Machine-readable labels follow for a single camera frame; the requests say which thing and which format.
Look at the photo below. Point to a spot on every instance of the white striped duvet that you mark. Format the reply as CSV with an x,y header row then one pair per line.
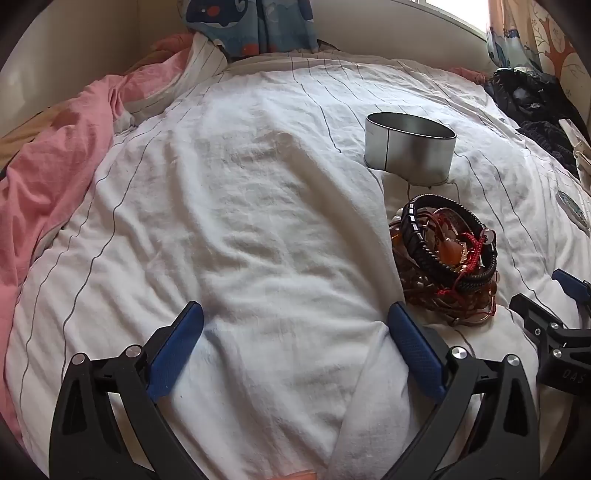
x,y
254,207

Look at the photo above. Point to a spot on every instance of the tree print wardrobe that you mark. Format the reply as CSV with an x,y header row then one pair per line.
x,y
561,41

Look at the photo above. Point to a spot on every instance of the window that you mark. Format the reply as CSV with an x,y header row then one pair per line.
x,y
457,9

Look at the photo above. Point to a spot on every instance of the round metal tin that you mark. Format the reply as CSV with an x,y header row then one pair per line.
x,y
406,154

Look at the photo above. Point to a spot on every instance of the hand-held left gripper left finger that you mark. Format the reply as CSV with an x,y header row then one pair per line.
x,y
178,344

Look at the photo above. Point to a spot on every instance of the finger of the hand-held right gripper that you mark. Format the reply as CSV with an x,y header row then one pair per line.
x,y
538,318
575,286

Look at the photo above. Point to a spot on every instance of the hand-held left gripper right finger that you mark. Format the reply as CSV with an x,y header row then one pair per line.
x,y
415,346

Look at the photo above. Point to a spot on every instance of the black jacket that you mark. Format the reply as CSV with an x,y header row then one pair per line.
x,y
531,99

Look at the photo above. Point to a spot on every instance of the round printed tin lid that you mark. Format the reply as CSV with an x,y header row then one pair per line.
x,y
572,210

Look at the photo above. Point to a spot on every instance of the brown bedsheet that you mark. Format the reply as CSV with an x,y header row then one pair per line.
x,y
27,134

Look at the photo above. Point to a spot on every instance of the whale print curtain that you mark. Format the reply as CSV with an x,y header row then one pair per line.
x,y
244,23

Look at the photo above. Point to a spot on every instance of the cream cloth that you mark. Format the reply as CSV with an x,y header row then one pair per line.
x,y
579,143

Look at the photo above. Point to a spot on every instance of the pink blanket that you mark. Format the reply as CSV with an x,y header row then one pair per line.
x,y
51,161

